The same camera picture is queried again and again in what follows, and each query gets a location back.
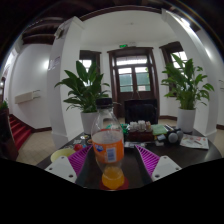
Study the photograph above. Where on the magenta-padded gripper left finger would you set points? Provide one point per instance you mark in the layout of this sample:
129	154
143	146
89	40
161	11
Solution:
61	168

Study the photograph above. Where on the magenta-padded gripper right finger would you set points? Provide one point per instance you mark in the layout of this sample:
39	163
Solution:
165	167

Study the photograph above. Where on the orange drink plastic bottle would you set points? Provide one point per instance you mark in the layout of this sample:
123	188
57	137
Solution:
108	150

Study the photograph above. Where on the pale yellow mug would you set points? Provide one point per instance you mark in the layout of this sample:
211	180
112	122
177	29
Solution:
61	154

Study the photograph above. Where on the grey headphones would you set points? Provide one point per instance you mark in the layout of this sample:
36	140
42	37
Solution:
173	137

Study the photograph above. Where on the green cloth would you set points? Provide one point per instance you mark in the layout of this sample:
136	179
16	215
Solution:
159	130

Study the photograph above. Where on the white printed paper leaflet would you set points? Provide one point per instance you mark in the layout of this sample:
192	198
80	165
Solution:
195	141

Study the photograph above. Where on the brown tray of white cups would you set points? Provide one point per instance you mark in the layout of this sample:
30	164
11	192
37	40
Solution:
140	135

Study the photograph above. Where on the flat round red coaster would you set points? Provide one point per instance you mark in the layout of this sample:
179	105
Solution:
126	184

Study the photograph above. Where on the black chair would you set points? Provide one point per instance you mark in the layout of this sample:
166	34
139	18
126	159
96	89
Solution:
141	111

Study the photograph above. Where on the broad-leaf plant in white pot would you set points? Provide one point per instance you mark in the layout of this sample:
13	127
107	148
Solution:
186	83
85	90

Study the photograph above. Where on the dark wooden double door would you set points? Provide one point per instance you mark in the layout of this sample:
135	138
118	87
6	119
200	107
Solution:
112	80

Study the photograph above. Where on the dark-framed window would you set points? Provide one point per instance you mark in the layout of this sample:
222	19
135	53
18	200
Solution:
180	56
87	63

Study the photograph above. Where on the green exit sign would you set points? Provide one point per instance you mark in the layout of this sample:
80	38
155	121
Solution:
123	46

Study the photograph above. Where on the dark wooden stair post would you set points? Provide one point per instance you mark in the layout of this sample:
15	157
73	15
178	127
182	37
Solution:
6	136

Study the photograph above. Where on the white wall-mounted unit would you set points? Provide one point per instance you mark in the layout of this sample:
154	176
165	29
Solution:
26	96

